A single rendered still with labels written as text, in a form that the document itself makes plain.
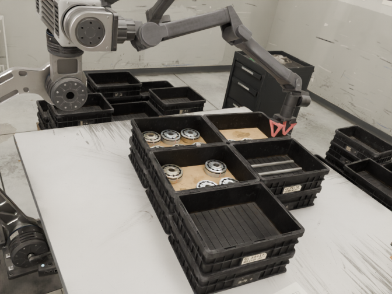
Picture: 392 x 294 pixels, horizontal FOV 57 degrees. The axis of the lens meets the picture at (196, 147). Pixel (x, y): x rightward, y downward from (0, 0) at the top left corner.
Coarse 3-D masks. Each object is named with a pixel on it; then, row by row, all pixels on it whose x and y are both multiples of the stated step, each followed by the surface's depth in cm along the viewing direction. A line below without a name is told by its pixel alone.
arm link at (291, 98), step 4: (288, 92) 161; (292, 92) 160; (288, 96) 160; (292, 96) 159; (296, 96) 159; (300, 96) 161; (284, 100) 162; (288, 100) 160; (292, 100) 159; (296, 100) 160; (300, 100) 162; (288, 104) 160; (292, 104) 160
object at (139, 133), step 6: (198, 114) 193; (132, 120) 175; (204, 120) 189; (132, 126) 174; (210, 126) 184; (138, 132) 166; (216, 132) 179; (144, 138) 162; (222, 138) 175; (144, 144) 159; (204, 144) 167; (210, 144) 168
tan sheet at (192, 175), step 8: (184, 168) 165; (192, 168) 166; (200, 168) 168; (184, 176) 160; (192, 176) 161; (200, 176) 162; (208, 176) 163; (224, 176) 165; (232, 176) 166; (176, 184) 154; (184, 184) 155; (192, 184) 156
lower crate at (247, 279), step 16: (176, 240) 136; (176, 256) 135; (288, 256) 131; (192, 272) 124; (224, 272) 119; (240, 272) 126; (256, 272) 129; (272, 272) 136; (192, 288) 124; (208, 288) 123; (224, 288) 126
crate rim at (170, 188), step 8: (216, 144) 169; (224, 144) 170; (152, 152) 154; (232, 152) 166; (152, 160) 151; (240, 160) 160; (160, 168) 145; (248, 168) 156; (160, 176) 143; (256, 176) 152; (168, 184) 137; (224, 184) 143; (232, 184) 144; (176, 192) 133
